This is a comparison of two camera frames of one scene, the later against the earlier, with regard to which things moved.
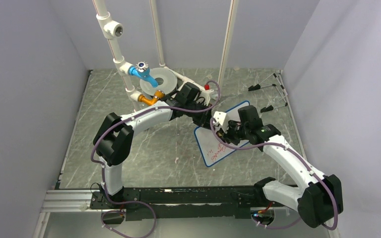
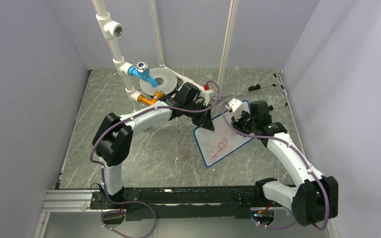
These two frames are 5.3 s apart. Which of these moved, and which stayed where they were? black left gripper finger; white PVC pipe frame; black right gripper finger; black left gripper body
Moved: black right gripper finger
Stayed: black left gripper finger; black left gripper body; white PVC pipe frame
